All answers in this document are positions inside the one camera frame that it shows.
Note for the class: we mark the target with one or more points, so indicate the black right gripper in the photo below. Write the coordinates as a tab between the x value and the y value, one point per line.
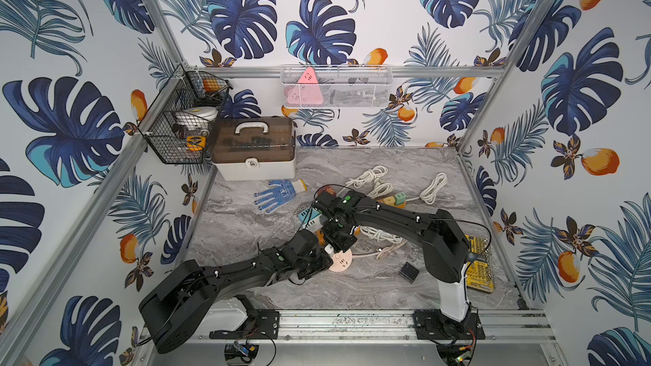
339	246

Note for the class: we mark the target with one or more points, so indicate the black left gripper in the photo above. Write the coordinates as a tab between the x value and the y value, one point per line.
315	263

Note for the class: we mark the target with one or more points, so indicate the orange power strip front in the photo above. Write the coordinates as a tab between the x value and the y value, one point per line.
321	238

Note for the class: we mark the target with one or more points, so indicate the orange power strip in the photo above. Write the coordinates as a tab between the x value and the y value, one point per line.
389	201
321	238

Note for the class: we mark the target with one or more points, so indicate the white plug adapter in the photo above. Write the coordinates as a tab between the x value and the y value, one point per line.
330	250

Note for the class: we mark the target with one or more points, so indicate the round pink power socket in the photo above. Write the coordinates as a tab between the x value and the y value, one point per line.
341	261

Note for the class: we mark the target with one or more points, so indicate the black plug adapter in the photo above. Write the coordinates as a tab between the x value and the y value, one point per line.
409	272

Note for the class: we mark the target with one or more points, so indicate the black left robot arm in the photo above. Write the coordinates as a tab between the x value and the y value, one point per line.
174	309

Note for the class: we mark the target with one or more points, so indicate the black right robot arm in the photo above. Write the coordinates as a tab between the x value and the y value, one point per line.
444	245

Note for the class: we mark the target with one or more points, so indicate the teal USB socket strip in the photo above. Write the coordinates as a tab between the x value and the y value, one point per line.
308	215

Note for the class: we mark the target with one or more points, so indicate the green plug adapter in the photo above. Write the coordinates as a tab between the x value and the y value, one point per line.
400	199

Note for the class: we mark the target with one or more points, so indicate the blue work glove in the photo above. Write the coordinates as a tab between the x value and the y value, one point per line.
278	194

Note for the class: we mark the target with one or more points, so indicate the orange power strip rear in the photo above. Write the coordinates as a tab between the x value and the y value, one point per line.
389	201

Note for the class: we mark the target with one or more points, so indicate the brown lid storage box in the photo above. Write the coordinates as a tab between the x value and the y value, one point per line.
254	149

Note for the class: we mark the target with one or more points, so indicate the pink triangle item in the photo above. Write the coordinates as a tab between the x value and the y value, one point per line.
305	92

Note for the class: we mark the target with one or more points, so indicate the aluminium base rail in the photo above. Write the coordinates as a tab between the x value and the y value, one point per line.
373	326

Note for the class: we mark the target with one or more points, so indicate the white mesh wall shelf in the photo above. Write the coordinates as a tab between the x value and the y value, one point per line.
346	86

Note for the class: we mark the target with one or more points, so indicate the black wire basket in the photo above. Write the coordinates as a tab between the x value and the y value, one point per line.
184	114

